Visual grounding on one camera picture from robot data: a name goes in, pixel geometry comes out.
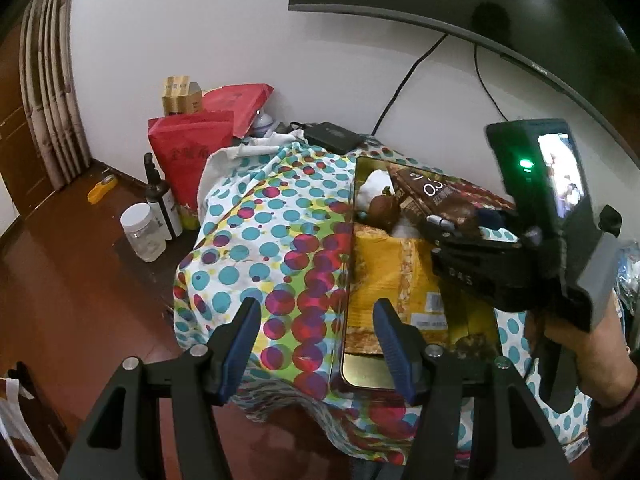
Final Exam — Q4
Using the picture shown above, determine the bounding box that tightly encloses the brown wooden door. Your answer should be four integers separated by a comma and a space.
0, 35, 26, 221

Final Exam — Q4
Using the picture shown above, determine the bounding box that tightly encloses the dark glass bottle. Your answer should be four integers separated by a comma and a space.
144, 152, 183, 241

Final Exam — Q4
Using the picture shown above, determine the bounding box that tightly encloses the large red paper bag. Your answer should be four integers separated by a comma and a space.
147, 110, 236, 231

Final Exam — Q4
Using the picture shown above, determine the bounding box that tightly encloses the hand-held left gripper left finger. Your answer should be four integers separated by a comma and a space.
60, 297, 262, 480

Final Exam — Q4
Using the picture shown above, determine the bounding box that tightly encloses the yellow snack packet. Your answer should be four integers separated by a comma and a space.
350, 225, 496, 356

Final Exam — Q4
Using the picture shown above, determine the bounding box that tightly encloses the person's right hand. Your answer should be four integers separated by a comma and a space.
524, 294, 640, 408

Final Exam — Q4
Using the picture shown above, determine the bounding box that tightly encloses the gold tin box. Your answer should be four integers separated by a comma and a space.
330, 156, 521, 392

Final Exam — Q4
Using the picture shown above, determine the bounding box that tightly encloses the beige curtain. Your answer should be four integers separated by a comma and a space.
17, 0, 93, 191

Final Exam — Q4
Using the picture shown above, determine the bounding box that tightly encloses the yellow plastic object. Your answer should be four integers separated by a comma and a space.
87, 176, 117, 205

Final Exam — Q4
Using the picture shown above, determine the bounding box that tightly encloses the clear plastic jar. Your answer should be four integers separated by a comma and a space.
120, 203, 167, 263

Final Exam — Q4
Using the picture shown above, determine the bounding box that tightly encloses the brown onion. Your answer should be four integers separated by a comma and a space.
367, 187, 403, 226

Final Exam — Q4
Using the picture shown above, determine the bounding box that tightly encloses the black adapter cable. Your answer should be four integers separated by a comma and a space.
370, 34, 448, 136

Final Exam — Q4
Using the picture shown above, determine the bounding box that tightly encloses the black power adapter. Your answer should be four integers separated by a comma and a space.
302, 121, 368, 153

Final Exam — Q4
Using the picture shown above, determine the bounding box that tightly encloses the white cloth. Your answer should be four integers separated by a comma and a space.
197, 130, 308, 201

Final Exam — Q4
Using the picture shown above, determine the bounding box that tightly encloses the polka dot tablecloth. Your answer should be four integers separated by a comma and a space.
172, 137, 601, 466

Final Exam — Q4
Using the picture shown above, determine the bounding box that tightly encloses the brown snack packet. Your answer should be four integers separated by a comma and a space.
390, 167, 488, 238

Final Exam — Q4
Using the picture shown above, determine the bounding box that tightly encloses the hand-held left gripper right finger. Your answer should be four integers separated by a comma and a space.
372, 297, 581, 480

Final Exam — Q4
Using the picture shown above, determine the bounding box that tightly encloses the red gift bag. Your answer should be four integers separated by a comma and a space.
200, 82, 276, 141

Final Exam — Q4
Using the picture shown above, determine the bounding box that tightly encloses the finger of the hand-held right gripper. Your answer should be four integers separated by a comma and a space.
425, 214, 516, 248
477, 211, 526, 241

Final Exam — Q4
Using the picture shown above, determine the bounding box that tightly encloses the person's right forearm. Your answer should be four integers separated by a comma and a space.
585, 375, 640, 466

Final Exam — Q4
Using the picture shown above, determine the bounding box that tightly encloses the blue white ceramic jar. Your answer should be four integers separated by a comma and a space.
250, 109, 276, 138

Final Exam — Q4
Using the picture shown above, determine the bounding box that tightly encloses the yellow cardboard carton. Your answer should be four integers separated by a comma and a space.
161, 76, 203, 116

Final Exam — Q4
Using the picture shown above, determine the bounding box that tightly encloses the black power cable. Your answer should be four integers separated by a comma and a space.
472, 42, 511, 123

